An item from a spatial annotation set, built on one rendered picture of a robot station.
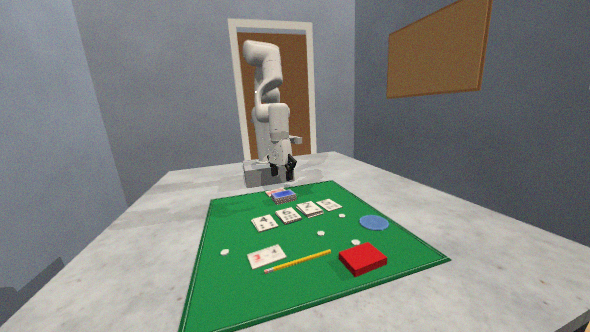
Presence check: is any red flat block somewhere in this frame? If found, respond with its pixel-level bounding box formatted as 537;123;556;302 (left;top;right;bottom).
339;242;387;277

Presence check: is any yellow pencil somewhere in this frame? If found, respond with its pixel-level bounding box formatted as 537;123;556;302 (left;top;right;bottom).
264;250;331;274

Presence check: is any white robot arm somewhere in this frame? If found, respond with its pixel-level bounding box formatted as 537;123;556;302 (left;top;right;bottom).
243;40;302;164

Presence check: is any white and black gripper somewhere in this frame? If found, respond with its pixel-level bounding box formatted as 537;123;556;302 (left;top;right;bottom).
267;138;297;181

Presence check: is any blue flat disc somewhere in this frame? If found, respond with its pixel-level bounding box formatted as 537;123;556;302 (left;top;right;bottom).
359;215;389;231

